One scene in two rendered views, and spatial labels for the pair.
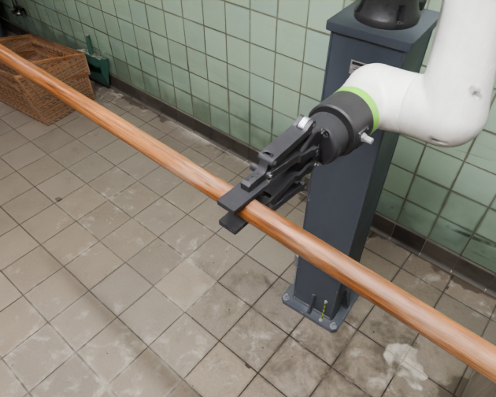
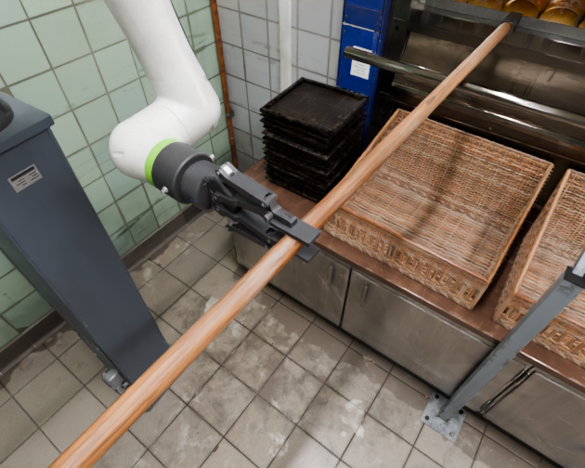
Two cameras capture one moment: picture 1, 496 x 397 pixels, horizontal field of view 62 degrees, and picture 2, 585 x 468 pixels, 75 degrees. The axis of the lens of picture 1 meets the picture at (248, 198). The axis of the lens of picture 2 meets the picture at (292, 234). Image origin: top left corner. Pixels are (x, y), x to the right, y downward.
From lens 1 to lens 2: 55 cm
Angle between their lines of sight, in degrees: 60
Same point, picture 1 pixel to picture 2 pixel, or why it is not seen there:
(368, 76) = (144, 132)
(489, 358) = (401, 132)
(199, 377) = not seen: outside the picture
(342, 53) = not seen: outside the picture
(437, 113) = (206, 108)
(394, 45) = (38, 128)
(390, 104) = (176, 133)
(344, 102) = (182, 150)
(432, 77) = (182, 90)
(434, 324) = (388, 146)
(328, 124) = (209, 166)
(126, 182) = not seen: outside the picture
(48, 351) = not seen: outside the picture
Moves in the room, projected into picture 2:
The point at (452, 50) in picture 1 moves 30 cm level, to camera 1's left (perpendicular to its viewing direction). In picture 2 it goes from (180, 61) to (149, 178)
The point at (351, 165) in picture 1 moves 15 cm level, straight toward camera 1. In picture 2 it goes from (91, 254) to (143, 266)
